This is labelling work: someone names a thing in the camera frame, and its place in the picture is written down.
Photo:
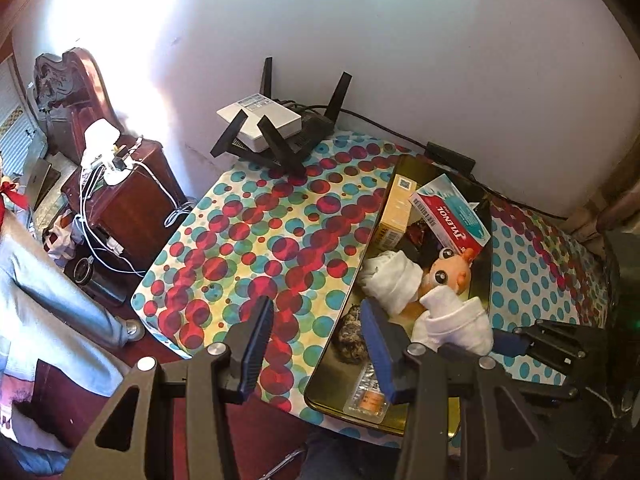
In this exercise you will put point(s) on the white power strip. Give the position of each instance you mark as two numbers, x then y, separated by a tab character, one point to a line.
102	135

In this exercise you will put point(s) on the black box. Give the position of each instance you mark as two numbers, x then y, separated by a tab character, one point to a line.
112	275

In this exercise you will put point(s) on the red ribbon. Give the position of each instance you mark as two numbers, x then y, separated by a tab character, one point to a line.
12	195

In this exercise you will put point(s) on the beige curtain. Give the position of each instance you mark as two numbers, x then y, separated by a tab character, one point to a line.
605	200

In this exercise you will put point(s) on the white plastic bag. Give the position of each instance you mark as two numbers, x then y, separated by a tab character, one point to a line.
60	235

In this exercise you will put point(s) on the red and white medicine box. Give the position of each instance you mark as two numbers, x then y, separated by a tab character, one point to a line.
450	215

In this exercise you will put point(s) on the polka dot tablecloth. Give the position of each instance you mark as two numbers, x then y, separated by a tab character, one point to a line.
240	240

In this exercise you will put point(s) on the white modem box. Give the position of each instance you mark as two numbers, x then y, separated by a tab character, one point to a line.
260	117

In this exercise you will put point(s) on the gold metal tray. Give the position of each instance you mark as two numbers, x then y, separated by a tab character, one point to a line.
330	375

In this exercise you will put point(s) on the orange pill blister pack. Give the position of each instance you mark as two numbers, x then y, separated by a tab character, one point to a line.
367	395

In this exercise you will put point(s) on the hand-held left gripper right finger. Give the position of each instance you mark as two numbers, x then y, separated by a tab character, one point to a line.
378	357

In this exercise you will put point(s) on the black power adapter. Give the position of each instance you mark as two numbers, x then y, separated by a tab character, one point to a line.
450	157

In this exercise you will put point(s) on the dark red packet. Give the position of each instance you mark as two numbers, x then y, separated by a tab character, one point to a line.
416	234

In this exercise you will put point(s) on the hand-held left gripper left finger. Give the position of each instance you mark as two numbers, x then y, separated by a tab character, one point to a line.
255	352

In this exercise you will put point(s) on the black router with antennas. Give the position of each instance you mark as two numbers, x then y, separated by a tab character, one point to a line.
310	135

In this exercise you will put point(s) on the grey laptop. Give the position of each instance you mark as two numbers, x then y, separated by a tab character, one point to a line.
40	182

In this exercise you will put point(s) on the dark wooden nightstand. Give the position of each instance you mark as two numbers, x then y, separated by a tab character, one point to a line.
130	210

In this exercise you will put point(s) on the blue jeans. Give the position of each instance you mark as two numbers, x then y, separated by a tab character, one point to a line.
50	290

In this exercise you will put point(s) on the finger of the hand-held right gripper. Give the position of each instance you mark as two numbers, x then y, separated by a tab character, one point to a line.
550	392
507	344

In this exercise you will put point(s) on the yellow cardboard box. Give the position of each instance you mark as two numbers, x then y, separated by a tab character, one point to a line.
392	210

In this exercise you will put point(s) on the orange toy doll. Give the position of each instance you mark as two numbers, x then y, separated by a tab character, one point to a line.
450	272

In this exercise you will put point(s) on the white sock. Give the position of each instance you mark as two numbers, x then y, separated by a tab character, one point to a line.
460	325
395	280

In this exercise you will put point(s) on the carved wooden headboard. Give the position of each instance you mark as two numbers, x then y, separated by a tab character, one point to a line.
85	90

